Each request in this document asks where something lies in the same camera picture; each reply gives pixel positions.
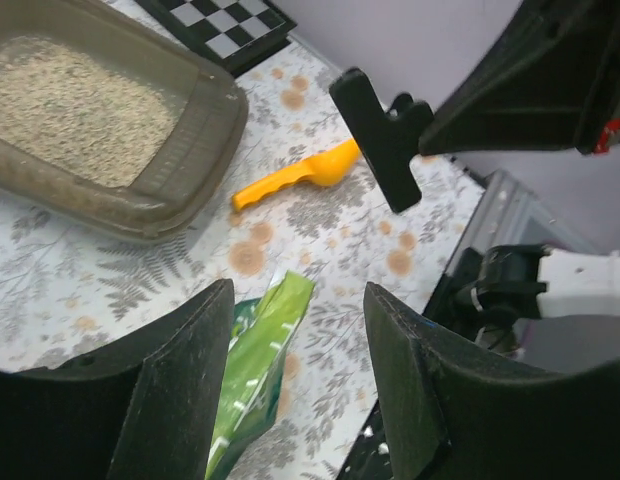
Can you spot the green cat litter bag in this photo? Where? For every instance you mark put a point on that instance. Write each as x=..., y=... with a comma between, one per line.
x=261, y=332

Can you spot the floral table mat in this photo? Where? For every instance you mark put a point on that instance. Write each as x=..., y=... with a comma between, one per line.
x=67, y=288

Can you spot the black bag clip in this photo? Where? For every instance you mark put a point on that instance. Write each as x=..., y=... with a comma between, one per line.
x=387, y=137

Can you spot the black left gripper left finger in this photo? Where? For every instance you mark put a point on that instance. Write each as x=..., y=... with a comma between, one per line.
x=141, y=407

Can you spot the yellow plastic scoop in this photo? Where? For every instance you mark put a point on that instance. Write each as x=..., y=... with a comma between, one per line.
x=324, y=169

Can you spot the black white chessboard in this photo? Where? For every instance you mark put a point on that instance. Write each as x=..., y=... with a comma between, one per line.
x=234, y=34

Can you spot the grey litter box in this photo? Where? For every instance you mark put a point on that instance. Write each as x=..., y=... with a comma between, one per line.
x=108, y=122

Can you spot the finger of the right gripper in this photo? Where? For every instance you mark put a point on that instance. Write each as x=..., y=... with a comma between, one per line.
x=550, y=82

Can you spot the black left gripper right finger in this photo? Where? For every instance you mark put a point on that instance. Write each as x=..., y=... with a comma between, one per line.
x=509, y=420

